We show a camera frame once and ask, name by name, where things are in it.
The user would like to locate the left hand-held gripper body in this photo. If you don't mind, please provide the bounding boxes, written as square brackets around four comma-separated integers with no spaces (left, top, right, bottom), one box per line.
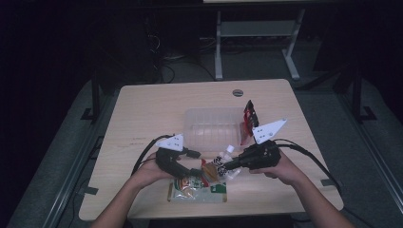
[154,133,192,180]

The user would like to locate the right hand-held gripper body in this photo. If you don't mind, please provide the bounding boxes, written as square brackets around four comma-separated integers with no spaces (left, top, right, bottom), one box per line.
[238,117,289,171]

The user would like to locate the clear plastic container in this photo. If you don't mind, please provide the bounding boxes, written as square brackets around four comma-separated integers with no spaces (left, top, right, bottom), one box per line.
[182,106,255,153]

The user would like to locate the red black snack packet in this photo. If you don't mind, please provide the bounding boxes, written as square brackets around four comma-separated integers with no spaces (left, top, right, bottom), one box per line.
[239,99,260,147]

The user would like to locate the person's left hand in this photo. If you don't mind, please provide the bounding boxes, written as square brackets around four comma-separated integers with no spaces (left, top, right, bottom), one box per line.
[132,151,174,189]

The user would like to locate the person's right hand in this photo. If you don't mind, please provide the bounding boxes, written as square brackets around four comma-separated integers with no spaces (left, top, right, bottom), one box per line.
[249,150,307,188]

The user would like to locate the large green white snack packet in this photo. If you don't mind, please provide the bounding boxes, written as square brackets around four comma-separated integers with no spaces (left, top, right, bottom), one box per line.
[166,176,228,204]

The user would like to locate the grey tape strip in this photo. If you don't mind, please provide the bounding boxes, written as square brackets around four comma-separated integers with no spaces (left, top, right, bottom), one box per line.
[76,185,100,197]
[319,178,339,188]

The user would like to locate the black metal stand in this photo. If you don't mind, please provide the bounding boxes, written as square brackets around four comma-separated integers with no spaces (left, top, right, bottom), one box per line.
[80,69,103,124]
[347,66,378,124]

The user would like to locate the left hand-held gripper cable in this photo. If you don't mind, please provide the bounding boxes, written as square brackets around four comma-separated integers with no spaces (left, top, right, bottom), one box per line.
[130,134,175,177]

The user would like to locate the hand-held gripper cable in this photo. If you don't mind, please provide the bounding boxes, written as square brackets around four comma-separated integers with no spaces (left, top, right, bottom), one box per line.
[273,138,378,228]
[130,134,175,177]

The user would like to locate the right hand-held gripper cable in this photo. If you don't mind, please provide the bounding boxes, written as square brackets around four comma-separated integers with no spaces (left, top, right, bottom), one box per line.
[273,138,378,228]

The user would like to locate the grey metal floor rail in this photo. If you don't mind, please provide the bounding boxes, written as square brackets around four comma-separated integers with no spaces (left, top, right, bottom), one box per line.
[42,89,120,228]
[335,93,403,205]

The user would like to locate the black floor cables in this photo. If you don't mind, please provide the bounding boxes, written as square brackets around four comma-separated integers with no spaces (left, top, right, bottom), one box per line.
[144,31,217,84]

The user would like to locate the white metal desk frame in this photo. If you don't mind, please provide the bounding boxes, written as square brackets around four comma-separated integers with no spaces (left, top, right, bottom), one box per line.
[202,0,308,82]

